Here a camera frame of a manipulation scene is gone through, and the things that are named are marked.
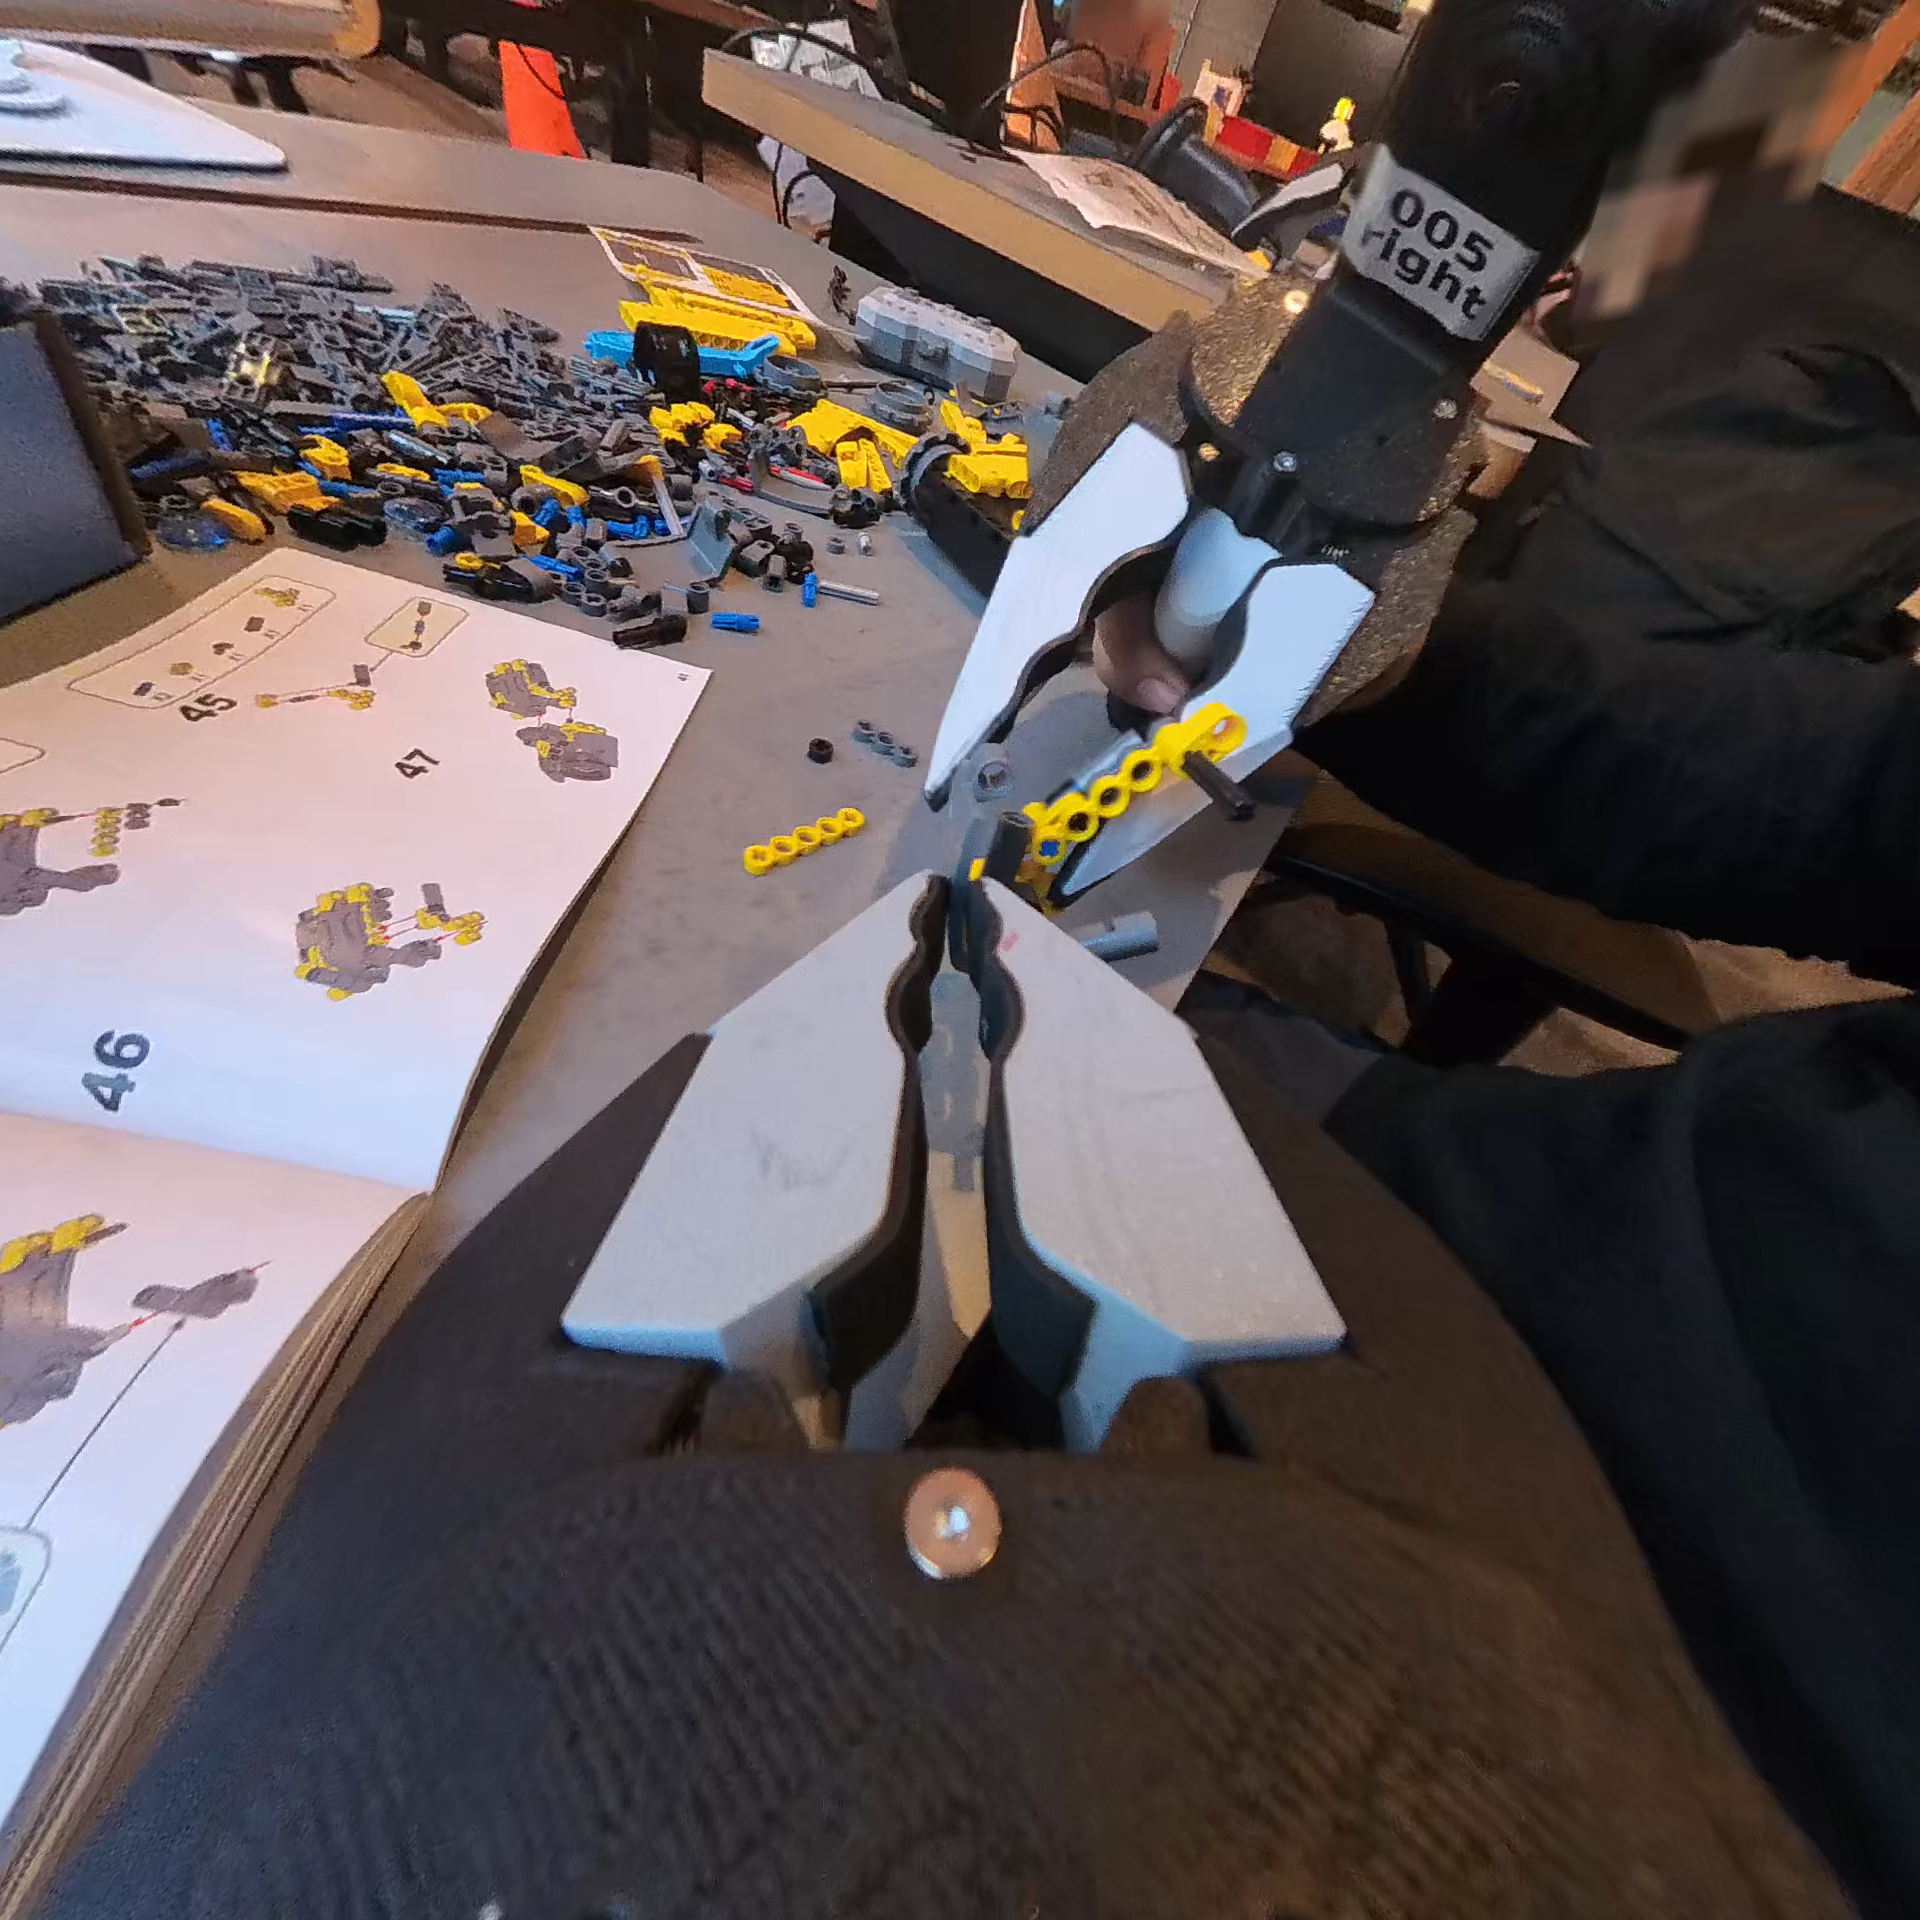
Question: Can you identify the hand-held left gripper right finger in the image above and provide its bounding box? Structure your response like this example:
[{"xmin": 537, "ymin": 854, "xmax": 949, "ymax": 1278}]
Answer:
[{"xmin": 949, "ymin": 878, "xmax": 1350, "ymax": 1452}]

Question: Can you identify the yellow five-hole beam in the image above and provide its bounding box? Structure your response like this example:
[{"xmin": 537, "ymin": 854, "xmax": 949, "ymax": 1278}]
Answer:
[{"xmin": 744, "ymin": 807, "xmax": 869, "ymax": 875}]

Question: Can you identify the yellow striped sticker sheet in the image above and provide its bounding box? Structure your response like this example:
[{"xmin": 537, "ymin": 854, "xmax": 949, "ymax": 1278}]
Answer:
[{"xmin": 590, "ymin": 223, "xmax": 805, "ymax": 321}]

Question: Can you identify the grey battery hub block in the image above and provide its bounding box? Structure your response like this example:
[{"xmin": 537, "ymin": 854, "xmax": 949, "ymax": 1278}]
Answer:
[{"xmin": 854, "ymin": 286, "xmax": 1024, "ymax": 405}]

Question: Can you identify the person's black clothed body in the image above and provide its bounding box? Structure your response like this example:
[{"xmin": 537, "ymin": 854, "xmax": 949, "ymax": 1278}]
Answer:
[{"xmin": 1319, "ymin": 181, "xmax": 1920, "ymax": 1920}]

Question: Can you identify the white monitor stand base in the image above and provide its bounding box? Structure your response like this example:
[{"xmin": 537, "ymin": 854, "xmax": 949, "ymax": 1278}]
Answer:
[{"xmin": 0, "ymin": 37, "xmax": 288, "ymax": 173}]

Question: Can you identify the open instruction booklet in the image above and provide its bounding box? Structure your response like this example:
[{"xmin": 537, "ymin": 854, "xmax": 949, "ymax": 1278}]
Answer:
[{"xmin": 0, "ymin": 547, "xmax": 714, "ymax": 1863}]

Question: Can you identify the yellow brick assembly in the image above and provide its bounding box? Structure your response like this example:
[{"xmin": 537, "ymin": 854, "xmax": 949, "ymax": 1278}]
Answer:
[{"xmin": 967, "ymin": 702, "xmax": 1256, "ymax": 910}]

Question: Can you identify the blue brick panel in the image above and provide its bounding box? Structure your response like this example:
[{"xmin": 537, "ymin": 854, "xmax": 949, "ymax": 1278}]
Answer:
[{"xmin": 586, "ymin": 329, "xmax": 782, "ymax": 388}]

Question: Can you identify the grey desk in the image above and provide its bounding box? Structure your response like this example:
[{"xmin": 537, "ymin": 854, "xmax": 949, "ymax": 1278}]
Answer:
[{"xmin": 0, "ymin": 95, "xmax": 1298, "ymax": 1292}]

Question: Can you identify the orange object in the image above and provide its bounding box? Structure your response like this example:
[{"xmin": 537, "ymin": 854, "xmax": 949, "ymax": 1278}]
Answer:
[{"xmin": 496, "ymin": 41, "xmax": 590, "ymax": 161}]

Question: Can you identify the printed paper sheet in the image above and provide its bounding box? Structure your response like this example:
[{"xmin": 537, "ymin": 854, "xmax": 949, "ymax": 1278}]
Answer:
[{"xmin": 1019, "ymin": 147, "xmax": 1269, "ymax": 279}]

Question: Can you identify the pile of loose toy bricks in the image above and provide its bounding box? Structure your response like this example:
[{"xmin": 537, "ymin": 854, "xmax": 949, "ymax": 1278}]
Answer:
[{"xmin": 23, "ymin": 247, "xmax": 1051, "ymax": 649}]

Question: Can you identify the person's right forearm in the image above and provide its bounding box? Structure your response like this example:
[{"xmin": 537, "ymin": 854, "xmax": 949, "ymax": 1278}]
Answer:
[{"xmin": 1297, "ymin": 510, "xmax": 1920, "ymax": 985}]

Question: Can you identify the person's right hand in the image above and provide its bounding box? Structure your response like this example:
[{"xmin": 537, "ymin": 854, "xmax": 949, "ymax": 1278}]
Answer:
[{"xmin": 1093, "ymin": 591, "xmax": 1202, "ymax": 721}]

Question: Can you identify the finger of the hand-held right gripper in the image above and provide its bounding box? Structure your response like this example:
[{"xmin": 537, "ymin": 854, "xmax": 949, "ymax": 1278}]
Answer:
[
  {"xmin": 1050, "ymin": 562, "xmax": 1376, "ymax": 910},
  {"xmin": 922, "ymin": 422, "xmax": 1202, "ymax": 815}
]

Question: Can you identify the grey background table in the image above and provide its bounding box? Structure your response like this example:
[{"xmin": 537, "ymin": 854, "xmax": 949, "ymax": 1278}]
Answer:
[{"xmin": 703, "ymin": 45, "xmax": 1577, "ymax": 453}]

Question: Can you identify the dark blue cardboard box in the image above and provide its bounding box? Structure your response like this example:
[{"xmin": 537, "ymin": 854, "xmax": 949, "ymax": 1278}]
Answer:
[{"xmin": 0, "ymin": 316, "xmax": 154, "ymax": 625}]

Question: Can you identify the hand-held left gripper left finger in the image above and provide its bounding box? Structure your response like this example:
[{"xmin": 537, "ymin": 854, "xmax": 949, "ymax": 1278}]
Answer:
[{"xmin": 563, "ymin": 873, "xmax": 963, "ymax": 1449}]

